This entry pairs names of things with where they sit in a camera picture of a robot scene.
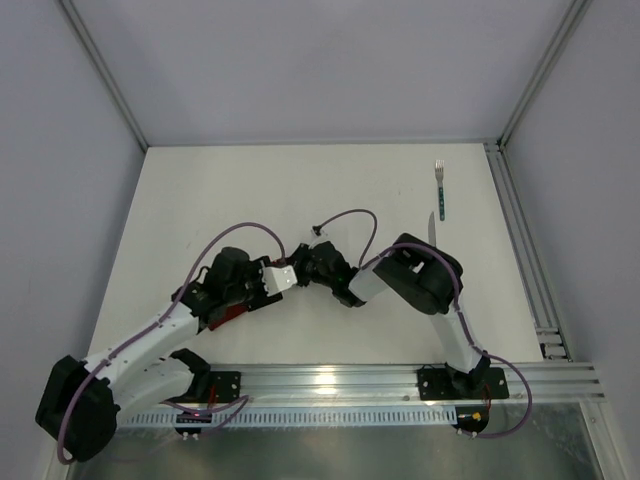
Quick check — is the dark red cloth napkin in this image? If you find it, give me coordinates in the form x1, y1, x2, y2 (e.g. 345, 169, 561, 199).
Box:
207, 257, 279, 332

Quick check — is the knife with teal handle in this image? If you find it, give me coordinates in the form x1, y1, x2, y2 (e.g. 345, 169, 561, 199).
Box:
428, 212, 437, 247

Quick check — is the fork with teal handle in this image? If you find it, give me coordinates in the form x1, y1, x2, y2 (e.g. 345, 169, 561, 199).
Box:
434, 160, 446, 221

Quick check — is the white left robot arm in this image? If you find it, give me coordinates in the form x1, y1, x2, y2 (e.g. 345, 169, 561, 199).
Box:
35, 247, 297, 464

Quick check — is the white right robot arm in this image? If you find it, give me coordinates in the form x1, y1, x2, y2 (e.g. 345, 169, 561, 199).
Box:
286, 233, 491, 398

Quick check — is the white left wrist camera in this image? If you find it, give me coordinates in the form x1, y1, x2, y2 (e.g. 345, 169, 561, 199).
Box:
262, 265, 298, 296

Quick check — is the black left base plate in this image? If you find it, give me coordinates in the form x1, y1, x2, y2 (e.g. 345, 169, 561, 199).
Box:
197, 370, 242, 405

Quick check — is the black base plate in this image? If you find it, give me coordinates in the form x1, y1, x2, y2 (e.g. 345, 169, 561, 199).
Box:
416, 366, 510, 401
197, 370, 242, 405

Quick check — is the aluminium front rail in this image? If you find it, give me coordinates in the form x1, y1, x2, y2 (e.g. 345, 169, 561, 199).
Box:
211, 361, 606, 407

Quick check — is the aluminium rail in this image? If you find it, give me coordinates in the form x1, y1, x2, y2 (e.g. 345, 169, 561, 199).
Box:
484, 143, 573, 362
211, 361, 606, 407

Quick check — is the slotted cable duct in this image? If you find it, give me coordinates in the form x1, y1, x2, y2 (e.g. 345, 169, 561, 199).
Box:
124, 404, 458, 429

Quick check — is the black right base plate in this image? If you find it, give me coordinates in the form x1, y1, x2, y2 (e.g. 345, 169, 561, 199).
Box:
416, 366, 510, 401

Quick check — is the aluminium right side rail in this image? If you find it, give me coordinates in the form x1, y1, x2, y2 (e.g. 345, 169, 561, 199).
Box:
484, 143, 573, 362

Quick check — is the left corner frame post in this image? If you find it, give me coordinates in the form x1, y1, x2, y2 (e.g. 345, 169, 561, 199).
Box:
55, 0, 150, 153

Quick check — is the corner frame post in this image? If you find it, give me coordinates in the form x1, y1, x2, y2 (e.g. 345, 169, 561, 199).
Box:
497, 0, 592, 150
55, 0, 150, 153

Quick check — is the right corner frame post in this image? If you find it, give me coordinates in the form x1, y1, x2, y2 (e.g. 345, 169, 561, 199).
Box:
497, 0, 592, 150

